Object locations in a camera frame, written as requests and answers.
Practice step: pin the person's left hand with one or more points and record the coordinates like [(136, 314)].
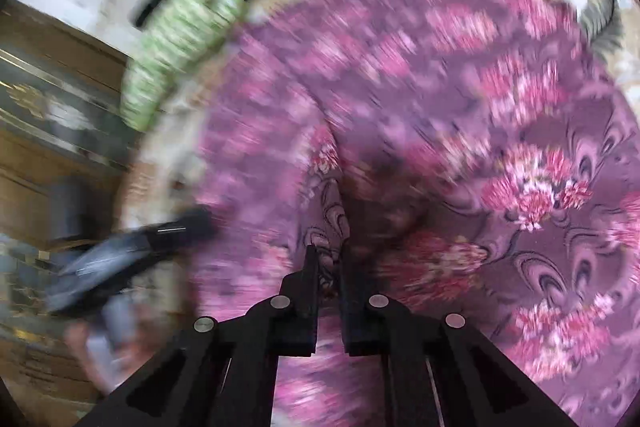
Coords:
[(87, 357)]

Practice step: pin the wooden door with glass panel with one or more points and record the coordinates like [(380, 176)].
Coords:
[(45, 147)]

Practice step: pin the green checked pillow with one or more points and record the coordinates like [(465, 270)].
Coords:
[(175, 37)]

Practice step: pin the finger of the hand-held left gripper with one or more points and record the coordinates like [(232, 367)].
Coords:
[(187, 227)]

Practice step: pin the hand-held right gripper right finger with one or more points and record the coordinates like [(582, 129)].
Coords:
[(352, 317)]

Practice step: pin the purple floral cloth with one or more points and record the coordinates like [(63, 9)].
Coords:
[(425, 82)]

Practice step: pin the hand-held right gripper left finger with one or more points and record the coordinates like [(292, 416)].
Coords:
[(306, 307)]

